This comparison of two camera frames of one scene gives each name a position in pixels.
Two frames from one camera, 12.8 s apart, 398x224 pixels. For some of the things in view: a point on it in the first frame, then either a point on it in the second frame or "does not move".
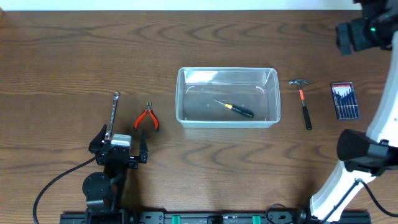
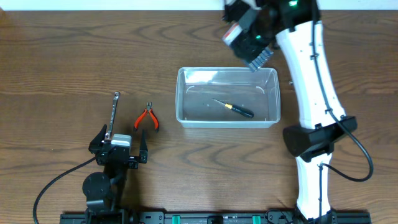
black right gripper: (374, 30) to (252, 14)
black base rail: (214, 218) does not move
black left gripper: (119, 154) does not move
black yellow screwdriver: (243, 111) does not move
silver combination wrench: (116, 96) does not move
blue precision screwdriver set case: (346, 103) to (247, 46)
